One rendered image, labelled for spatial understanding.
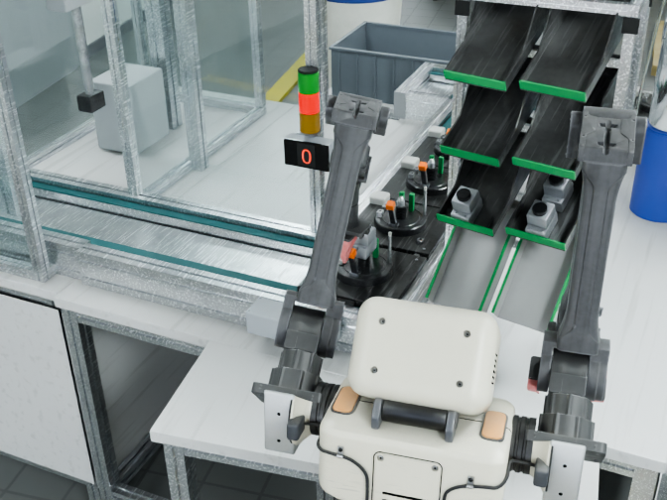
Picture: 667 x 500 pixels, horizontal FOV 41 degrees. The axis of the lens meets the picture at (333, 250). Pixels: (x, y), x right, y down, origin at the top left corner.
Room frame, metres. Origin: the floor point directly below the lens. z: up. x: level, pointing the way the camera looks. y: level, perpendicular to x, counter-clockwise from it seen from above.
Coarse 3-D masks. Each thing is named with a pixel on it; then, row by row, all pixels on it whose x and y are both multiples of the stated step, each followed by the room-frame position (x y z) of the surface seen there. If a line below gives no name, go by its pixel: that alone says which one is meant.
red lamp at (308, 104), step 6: (300, 96) 2.01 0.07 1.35; (306, 96) 2.00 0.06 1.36; (312, 96) 2.00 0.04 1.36; (318, 96) 2.02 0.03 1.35; (300, 102) 2.01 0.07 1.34; (306, 102) 2.00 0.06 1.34; (312, 102) 2.00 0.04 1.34; (318, 102) 2.01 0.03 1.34; (300, 108) 2.01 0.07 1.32; (306, 108) 2.00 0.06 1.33; (312, 108) 2.00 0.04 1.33; (318, 108) 2.01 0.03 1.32; (306, 114) 2.00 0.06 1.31
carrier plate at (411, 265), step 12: (384, 252) 1.93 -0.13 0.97; (396, 252) 1.93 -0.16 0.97; (396, 264) 1.87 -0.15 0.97; (408, 264) 1.87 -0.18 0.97; (420, 264) 1.87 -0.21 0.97; (396, 276) 1.82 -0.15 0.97; (408, 276) 1.81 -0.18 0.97; (336, 288) 1.77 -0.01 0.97; (348, 288) 1.77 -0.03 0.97; (360, 288) 1.77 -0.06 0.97; (372, 288) 1.77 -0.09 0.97; (384, 288) 1.76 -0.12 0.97; (396, 288) 1.76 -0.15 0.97; (408, 288) 1.78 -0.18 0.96; (348, 300) 1.73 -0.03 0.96; (360, 300) 1.72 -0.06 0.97
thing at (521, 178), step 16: (464, 160) 1.78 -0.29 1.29; (464, 176) 1.78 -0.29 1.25; (480, 176) 1.78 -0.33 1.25; (496, 176) 1.77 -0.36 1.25; (512, 176) 1.76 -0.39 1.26; (480, 192) 1.74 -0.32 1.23; (496, 192) 1.73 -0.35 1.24; (512, 192) 1.69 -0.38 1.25; (448, 208) 1.72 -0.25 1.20; (496, 208) 1.69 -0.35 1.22; (464, 224) 1.65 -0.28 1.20; (480, 224) 1.66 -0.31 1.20; (496, 224) 1.63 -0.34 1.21
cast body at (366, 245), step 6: (372, 228) 1.85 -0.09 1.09; (372, 234) 1.83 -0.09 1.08; (360, 240) 1.82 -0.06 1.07; (366, 240) 1.81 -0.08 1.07; (372, 240) 1.84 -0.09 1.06; (360, 246) 1.82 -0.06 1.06; (366, 246) 1.81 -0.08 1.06; (372, 246) 1.84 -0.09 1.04; (360, 252) 1.81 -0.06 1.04; (366, 252) 1.80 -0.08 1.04; (360, 258) 1.81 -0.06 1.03; (366, 258) 1.81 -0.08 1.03
